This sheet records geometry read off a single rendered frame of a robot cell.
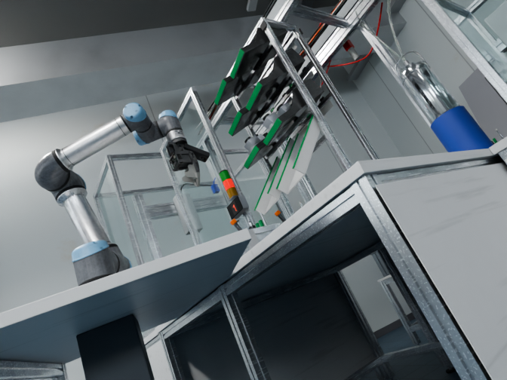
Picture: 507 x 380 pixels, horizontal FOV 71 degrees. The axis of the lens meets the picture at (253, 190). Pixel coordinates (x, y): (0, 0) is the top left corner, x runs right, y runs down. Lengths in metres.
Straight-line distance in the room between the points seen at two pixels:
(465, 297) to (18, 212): 4.80
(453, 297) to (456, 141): 1.05
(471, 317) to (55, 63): 4.05
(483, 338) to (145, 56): 3.94
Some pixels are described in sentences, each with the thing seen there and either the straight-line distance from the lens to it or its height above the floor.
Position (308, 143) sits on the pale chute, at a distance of 1.18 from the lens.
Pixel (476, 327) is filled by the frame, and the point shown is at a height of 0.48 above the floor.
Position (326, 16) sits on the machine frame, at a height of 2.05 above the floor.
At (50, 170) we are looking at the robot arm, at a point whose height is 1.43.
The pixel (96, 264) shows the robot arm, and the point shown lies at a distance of 1.26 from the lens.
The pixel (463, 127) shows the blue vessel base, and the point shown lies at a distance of 1.76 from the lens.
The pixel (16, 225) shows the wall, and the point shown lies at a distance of 5.04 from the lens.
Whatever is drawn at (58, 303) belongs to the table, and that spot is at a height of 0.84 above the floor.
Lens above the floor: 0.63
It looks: 20 degrees up
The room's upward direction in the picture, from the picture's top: 25 degrees counter-clockwise
